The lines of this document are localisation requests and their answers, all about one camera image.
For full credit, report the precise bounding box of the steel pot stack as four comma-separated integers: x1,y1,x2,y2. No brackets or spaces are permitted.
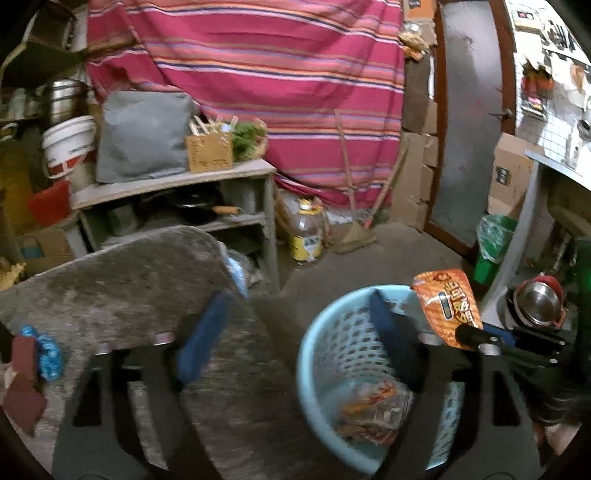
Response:
41,79,89,128

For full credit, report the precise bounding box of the crumpled wrapper in basket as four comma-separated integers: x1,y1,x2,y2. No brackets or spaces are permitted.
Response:
335,380,415,446

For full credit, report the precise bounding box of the green vegetables bunch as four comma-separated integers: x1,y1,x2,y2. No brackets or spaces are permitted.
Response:
231,119,269,162

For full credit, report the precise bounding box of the light blue plastic basket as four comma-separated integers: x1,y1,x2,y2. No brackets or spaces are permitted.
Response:
295,284,468,476

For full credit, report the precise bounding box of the steel bowl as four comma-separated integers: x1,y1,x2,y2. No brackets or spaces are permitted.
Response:
512,275,566,329

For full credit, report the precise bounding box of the broom with wooden handle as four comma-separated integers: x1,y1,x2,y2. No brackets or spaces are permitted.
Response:
334,109,409,255

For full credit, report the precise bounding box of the blue plastic bag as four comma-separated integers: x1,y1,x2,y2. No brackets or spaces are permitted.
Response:
20,324,64,382

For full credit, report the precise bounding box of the grey fabric bag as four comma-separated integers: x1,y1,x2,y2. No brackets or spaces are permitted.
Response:
95,91,198,184

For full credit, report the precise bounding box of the red plastic basin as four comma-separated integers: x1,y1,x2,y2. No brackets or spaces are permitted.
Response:
27,180,71,227

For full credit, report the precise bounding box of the maroon scouring pad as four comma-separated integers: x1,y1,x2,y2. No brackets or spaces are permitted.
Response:
11,335,37,383
2,374,47,436

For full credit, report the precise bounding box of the black frying pan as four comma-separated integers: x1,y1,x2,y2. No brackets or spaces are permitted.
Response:
175,203,242,226

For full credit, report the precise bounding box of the wooden utensil box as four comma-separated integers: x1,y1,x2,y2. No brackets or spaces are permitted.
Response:
185,115,238,174

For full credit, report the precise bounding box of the grey metal door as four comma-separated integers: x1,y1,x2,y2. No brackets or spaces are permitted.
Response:
427,1,515,255

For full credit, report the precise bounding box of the grey low shelf table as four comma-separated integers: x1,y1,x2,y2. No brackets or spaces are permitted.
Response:
69,159,280,291

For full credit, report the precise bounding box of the pink striped cloth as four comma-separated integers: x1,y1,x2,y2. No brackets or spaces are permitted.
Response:
86,1,405,208

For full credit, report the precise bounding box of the yellow oil bottle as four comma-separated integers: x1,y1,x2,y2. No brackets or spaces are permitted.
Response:
290,198,324,264

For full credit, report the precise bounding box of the cardboard box on floor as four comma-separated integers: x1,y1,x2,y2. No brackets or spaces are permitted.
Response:
16,228,75,277

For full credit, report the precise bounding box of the white plastic bucket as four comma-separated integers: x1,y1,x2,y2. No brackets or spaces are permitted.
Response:
41,115,97,180

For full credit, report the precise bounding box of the orange snack wrapper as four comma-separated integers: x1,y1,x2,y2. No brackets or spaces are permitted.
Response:
412,269,483,348

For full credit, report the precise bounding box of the grey fuzzy table mat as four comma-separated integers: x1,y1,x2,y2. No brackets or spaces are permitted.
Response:
1,227,356,479

